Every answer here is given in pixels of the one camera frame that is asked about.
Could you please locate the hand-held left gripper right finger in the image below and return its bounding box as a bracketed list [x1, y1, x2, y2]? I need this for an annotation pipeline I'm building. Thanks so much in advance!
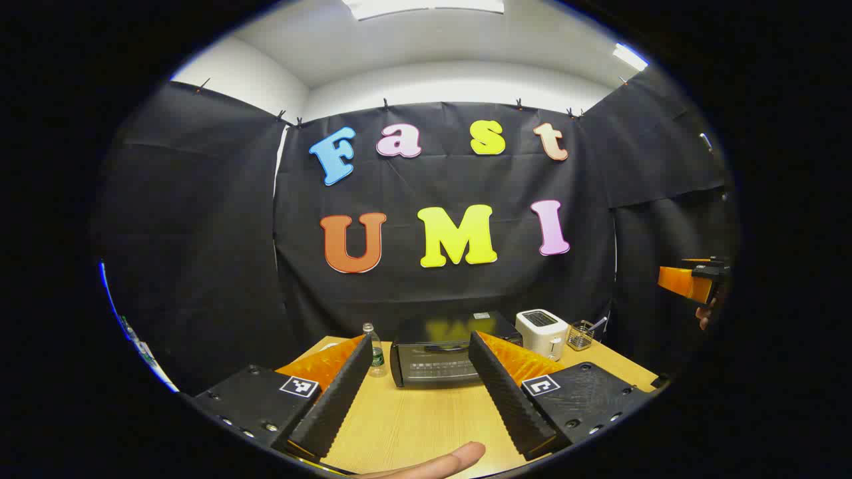
[467, 330, 658, 462]

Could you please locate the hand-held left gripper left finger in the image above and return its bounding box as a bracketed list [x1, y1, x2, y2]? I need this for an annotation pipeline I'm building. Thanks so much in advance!
[192, 333, 375, 462]

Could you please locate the black electric oven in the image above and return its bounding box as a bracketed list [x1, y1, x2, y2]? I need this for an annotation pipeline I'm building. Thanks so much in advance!
[389, 311, 524, 389]

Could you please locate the clear plastic water bottle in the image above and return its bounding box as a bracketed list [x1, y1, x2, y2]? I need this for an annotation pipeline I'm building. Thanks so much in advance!
[361, 322, 388, 378]

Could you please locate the white toaster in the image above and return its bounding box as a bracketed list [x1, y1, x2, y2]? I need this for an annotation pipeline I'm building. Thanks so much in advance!
[515, 309, 570, 361]

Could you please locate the ceiling light panel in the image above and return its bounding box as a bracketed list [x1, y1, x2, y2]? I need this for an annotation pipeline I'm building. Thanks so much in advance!
[612, 43, 649, 72]
[343, 0, 505, 21]

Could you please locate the metal wire basket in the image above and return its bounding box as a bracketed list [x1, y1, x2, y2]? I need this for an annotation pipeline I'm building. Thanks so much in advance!
[566, 321, 595, 351]

